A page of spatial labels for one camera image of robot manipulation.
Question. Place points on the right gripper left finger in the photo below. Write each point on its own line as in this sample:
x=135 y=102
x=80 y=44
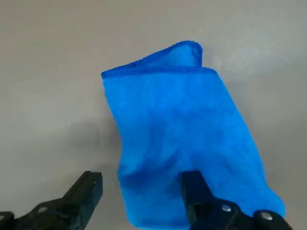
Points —
x=60 y=213

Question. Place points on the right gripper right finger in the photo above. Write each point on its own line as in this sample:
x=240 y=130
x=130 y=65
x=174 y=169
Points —
x=216 y=215

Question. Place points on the blue microfibre cloth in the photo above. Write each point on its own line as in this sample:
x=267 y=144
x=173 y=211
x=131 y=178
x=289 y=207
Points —
x=172 y=119

